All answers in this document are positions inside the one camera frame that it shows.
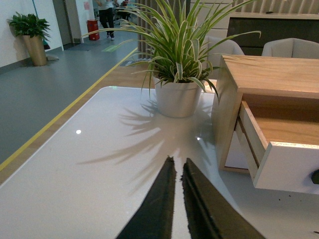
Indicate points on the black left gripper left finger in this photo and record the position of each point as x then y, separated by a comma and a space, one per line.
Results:
154, 217

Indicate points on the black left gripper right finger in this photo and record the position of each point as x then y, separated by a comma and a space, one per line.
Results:
209, 214

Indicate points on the wooden drawer cabinet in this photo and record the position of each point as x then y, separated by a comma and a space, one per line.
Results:
257, 78

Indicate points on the white plant pot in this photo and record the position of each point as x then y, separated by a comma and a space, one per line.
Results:
176, 100

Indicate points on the left grey armchair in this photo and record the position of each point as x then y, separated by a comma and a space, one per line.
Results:
228, 47

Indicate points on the grey armchair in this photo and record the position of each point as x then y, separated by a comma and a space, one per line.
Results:
228, 47
291, 48

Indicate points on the spider plant green leaves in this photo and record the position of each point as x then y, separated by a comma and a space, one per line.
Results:
175, 35

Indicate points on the right grey armchair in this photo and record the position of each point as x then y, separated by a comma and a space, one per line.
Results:
291, 48

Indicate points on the dark reception counter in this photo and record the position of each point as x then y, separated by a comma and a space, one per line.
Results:
256, 32

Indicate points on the red bin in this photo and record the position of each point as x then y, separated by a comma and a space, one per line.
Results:
92, 25

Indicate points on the tall gold planter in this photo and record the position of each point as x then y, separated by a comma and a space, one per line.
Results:
35, 49

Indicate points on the walking person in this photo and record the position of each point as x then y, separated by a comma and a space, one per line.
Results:
106, 13

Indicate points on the green background floor plant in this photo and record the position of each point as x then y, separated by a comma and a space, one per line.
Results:
30, 25

